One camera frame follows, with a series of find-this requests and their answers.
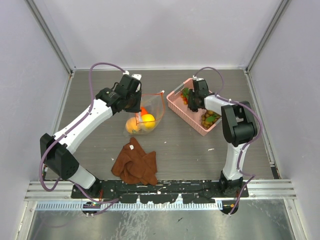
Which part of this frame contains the brown longan bunch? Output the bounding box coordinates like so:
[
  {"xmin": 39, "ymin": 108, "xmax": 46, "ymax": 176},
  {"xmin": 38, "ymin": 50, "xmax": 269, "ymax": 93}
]
[{"xmin": 201, "ymin": 110, "xmax": 221, "ymax": 130}]

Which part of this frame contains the orange persimmon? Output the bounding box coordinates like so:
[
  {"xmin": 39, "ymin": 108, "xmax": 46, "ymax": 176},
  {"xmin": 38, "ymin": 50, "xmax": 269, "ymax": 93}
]
[{"xmin": 140, "ymin": 107, "xmax": 148, "ymax": 116}]

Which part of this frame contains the clear zip top bag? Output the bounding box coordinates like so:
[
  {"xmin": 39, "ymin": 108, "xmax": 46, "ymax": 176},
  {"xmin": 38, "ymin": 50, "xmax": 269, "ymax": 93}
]
[{"xmin": 123, "ymin": 90, "xmax": 165, "ymax": 136}]

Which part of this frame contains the orange peach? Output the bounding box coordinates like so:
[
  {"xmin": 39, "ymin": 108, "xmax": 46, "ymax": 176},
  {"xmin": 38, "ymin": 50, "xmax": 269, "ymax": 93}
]
[{"xmin": 125, "ymin": 117, "xmax": 140, "ymax": 134}]

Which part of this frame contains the yellow apple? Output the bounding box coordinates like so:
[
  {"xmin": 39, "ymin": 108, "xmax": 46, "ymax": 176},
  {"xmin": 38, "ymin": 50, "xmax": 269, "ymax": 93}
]
[{"xmin": 141, "ymin": 113, "xmax": 156, "ymax": 130}]

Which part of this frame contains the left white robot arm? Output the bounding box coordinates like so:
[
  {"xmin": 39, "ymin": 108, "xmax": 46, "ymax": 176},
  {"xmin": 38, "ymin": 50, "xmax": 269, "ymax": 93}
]
[{"xmin": 40, "ymin": 73, "xmax": 142, "ymax": 198}]

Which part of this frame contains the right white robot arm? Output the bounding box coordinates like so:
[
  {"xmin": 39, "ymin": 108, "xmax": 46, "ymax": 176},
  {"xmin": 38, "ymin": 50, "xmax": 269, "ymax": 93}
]
[{"xmin": 188, "ymin": 76, "xmax": 258, "ymax": 197}]

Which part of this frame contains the pink plastic basket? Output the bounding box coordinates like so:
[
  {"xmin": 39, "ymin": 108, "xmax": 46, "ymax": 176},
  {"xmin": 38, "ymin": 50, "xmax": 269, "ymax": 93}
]
[{"xmin": 166, "ymin": 78, "xmax": 222, "ymax": 136}]

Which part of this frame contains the brown cloth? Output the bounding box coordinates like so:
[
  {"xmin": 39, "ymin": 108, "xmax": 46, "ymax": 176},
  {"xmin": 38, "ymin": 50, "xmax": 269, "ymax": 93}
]
[{"xmin": 111, "ymin": 137, "xmax": 158, "ymax": 186}]

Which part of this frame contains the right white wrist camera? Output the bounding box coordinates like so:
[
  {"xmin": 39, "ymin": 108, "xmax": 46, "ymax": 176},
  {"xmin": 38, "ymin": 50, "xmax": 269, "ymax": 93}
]
[{"xmin": 123, "ymin": 70, "xmax": 142, "ymax": 81}]

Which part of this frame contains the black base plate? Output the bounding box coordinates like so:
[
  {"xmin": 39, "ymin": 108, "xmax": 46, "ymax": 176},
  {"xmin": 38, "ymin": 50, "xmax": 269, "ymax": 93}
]
[{"xmin": 71, "ymin": 179, "xmax": 250, "ymax": 205}]

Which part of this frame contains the grey slotted cable duct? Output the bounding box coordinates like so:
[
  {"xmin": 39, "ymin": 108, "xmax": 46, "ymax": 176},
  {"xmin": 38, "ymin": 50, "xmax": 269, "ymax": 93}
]
[{"xmin": 35, "ymin": 200, "xmax": 223, "ymax": 212}]

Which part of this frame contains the aluminium frame rail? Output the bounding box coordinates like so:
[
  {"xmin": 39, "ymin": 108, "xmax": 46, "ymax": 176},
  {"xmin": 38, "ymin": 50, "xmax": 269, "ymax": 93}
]
[{"xmin": 24, "ymin": 179, "xmax": 297, "ymax": 201}]

